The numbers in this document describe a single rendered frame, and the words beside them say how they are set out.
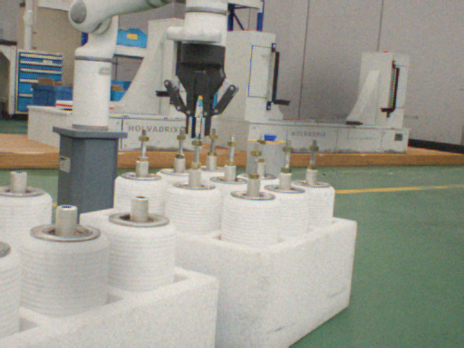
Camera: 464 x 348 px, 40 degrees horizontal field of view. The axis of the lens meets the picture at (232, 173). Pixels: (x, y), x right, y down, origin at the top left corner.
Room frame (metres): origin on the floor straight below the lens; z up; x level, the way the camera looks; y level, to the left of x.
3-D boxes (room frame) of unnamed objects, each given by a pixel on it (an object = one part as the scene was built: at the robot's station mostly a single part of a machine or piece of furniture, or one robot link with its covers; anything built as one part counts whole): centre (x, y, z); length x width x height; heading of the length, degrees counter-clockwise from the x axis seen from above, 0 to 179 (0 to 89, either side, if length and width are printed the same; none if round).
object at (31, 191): (0.91, 0.31, 0.25); 0.08 x 0.08 x 0.01
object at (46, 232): (0.68, 0.18, 0.25); 0.08 x 0.08 x 0.01
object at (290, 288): (1.21, 0.00, 0.09); 0.39 x 0.39 x 0.18; 59
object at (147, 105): (3.57, 0.67, 0.45); 0.82 x 0.57 x 0.74; 127
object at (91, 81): (1.63, 0.37, 0.39); 0.09 x 0.09 x 0.17; 37
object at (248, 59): (4.47, -0.52, 0.45); 1.51 x 0.57 x 0.74; 127
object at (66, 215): (0.68, 0.18, 0.26); 0.02 x 0.02 x 0.03
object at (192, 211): (1.10, 0.06, 0.16); 0.10 x 0.10 x 0.18
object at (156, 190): (1.16, 0.17, 0.16); 0.10 x 0.10 x 0.18
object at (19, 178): (0.91, 0.31, 0.26); 0.02 x 0.02 x 0.03
